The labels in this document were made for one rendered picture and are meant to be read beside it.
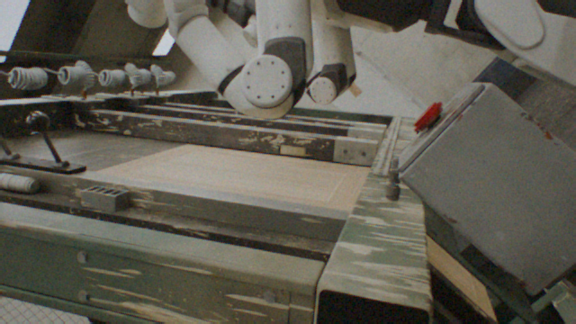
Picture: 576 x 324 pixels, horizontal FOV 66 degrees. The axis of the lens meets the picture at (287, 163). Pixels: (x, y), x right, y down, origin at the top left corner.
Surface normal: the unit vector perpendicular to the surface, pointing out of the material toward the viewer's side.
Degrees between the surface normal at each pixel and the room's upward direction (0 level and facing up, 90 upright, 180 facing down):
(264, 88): 90
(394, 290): 55
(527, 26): 90
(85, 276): 90
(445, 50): 90
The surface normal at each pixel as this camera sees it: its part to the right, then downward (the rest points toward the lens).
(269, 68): -0.04, -0.07
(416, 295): 0.07, -0.98
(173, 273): -0.26, 0.18
